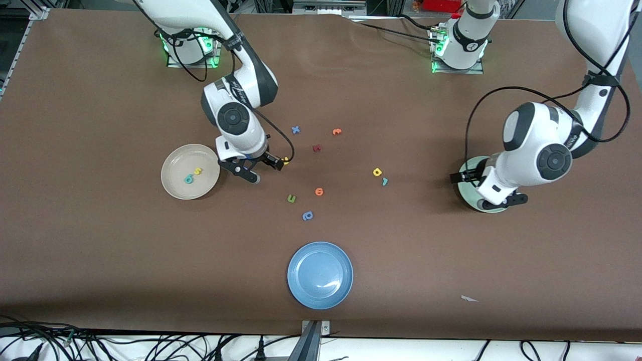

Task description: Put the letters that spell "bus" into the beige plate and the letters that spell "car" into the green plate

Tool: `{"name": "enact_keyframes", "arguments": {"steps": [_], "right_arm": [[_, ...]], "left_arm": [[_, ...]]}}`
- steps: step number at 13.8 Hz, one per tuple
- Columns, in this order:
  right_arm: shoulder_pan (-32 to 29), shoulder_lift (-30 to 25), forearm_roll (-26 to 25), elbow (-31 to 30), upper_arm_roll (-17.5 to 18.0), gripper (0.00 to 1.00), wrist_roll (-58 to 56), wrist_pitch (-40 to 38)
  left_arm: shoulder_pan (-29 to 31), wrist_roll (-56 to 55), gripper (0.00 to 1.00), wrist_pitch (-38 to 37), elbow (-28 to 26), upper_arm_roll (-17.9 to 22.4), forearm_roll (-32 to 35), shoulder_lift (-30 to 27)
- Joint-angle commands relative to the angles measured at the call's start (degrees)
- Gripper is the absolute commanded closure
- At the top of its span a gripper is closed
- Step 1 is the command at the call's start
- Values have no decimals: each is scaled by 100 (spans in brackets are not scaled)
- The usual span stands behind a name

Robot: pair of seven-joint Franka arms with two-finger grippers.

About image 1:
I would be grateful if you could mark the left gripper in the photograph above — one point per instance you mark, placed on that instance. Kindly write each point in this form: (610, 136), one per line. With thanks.
(472, 176)

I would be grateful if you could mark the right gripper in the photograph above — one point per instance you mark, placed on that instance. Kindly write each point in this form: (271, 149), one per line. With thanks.
(264, 158)

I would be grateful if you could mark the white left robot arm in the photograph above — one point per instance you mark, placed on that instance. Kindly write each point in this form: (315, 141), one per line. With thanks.
(554, 160)

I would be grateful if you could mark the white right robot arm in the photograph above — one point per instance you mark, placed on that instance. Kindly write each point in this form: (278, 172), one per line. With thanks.
(233, 118)

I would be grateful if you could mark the pale green plate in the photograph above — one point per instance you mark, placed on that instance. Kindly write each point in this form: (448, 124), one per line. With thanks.
(469, 199)

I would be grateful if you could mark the blue letter a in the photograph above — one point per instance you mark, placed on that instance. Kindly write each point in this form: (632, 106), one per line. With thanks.
(307, 216)

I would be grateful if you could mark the beige brown plate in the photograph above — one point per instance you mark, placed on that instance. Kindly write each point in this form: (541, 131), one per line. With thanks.
(180, 165)

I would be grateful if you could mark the white paper scrap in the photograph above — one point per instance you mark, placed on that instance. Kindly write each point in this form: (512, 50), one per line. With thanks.
(469, 299)

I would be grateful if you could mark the blue plate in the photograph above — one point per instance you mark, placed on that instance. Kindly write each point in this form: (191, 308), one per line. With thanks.
(320, 275)

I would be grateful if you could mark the red box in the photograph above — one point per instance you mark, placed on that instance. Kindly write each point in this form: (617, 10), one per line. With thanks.
(441, 5)

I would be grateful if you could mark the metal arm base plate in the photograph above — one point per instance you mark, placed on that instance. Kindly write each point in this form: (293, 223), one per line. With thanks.
(173, 64)
(476, 71)

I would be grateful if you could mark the silver aluminium frame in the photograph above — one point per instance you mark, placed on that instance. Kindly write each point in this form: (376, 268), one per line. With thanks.
(328, 6)

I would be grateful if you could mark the grey metal clamp bracket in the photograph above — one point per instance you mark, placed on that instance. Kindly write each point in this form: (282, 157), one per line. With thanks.
(325, 328)

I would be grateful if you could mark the dark aluminium post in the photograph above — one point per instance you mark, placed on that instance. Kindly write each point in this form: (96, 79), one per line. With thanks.
(306, 348)

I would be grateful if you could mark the metal corner bracket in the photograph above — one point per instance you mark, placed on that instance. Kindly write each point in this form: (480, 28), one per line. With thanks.
(37, 13)

